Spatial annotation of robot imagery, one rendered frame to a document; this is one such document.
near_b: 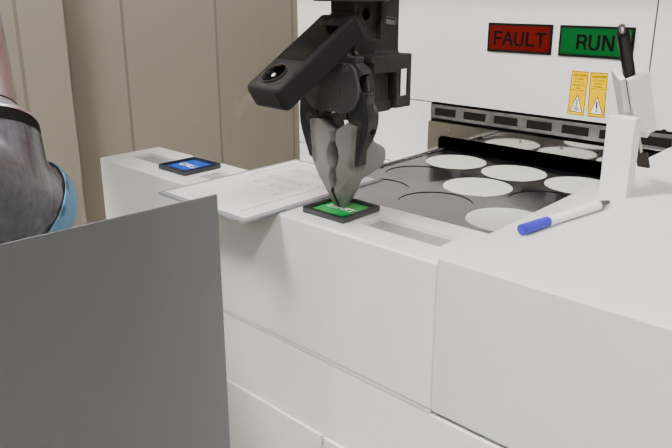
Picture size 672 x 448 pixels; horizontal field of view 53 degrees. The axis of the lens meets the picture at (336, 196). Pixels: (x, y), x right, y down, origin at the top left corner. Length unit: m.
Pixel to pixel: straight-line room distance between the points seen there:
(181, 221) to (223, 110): 2.44
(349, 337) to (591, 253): 0.23
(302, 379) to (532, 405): 0.27
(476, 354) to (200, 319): 0.23
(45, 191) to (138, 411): 0.26
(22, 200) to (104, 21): 1.99
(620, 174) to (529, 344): 0.29
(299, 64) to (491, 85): 0.68
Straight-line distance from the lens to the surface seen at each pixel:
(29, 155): 0.68
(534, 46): 1.19
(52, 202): 0.68
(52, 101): 2.44
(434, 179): 1.05
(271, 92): 0.59
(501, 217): 0.89
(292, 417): 0.78
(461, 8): 1.26
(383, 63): 0.65
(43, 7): 2.42
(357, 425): 0.71
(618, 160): 0.77
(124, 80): 2.64
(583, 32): 1.15
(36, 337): 0.43
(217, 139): 2.89
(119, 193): 0.94
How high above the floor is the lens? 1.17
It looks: 17 degrees down
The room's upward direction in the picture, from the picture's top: straight up
